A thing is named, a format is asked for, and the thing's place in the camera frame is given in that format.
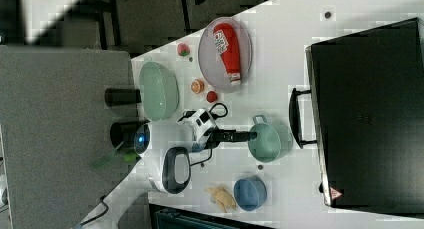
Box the red ketchup bottle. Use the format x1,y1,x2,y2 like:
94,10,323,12
213,23,241,86

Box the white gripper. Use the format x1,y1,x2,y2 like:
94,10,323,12
182,108,257,150

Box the small red toy fruit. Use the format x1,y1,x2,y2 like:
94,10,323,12
206,91,218,103

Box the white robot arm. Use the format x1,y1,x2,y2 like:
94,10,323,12
73,108,257,229

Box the toy strawberry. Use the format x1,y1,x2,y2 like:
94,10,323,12
177,43,190,57

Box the green perforated colander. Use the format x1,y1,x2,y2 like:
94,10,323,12
139,61,179,121

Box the blue bowl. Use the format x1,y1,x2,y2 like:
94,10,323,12
233,176,268,211

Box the toy orange slice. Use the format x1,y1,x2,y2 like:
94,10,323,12
190,79,204,94

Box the green mug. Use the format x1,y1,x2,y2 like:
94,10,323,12
248,115,293,163

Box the toy banana bunch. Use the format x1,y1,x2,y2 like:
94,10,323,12
205,186,236,213

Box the black cylinder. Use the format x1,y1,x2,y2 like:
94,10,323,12
109,121,150,149
104,88,141,107

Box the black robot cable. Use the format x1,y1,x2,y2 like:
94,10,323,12
179,102,230,167

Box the black cylinder upper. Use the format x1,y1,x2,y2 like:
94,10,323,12
104,88,141,107

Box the black toaster oven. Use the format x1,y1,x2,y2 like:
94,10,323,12
305,18,424,218

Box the pink round plate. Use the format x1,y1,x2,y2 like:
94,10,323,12
198,17,252,93

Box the black cylinder lower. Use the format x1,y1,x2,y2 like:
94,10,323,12
109,121,150,149

